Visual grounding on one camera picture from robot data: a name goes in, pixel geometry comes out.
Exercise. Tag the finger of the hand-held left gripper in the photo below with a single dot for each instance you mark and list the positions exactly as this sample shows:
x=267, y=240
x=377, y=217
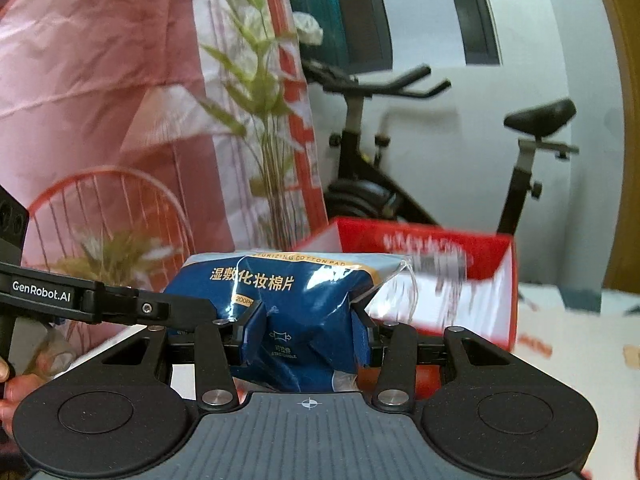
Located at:
x=160, y=307

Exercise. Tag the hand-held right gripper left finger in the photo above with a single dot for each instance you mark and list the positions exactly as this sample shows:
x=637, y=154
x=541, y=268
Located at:
x=252, y=332

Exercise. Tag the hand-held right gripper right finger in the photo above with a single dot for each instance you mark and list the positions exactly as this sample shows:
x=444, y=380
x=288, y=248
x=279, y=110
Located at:
x=362, y=335

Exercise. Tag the blue cotton pad packet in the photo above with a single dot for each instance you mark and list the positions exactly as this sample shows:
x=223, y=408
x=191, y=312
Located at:
x=300, y=310

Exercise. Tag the red strawberry print box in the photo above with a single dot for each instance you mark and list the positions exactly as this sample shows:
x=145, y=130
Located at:
x=450, y=300

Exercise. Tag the person's left hand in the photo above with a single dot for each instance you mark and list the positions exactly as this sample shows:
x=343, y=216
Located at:
x=15, y=400

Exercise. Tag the small green artificial plant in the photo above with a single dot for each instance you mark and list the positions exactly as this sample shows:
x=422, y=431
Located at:
x=115, y=255

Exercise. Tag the black exercise bike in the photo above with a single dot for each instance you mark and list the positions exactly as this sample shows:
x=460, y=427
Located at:
x=365, y=185

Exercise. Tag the pink printed curtain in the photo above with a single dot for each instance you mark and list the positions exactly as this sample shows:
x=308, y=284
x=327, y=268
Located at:
x=90, y=85

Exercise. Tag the cartoon printed mat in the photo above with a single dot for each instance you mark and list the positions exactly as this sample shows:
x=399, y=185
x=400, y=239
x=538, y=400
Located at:
x=575, y=385

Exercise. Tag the tall green artificial plant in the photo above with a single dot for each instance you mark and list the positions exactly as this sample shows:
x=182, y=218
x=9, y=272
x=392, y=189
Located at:
x=260, y=85

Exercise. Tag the white artificial flower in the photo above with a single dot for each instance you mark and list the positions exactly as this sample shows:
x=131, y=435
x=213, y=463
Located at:
x=307, y=27

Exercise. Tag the wooden door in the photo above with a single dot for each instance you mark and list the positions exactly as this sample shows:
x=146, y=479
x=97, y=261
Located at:
x=622, y=135

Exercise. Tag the teal curtain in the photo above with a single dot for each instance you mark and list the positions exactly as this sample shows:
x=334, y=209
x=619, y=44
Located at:
x=315, y=10

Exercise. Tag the dark window frame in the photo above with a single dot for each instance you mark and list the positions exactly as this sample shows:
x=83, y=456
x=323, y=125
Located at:
x=472, y=15

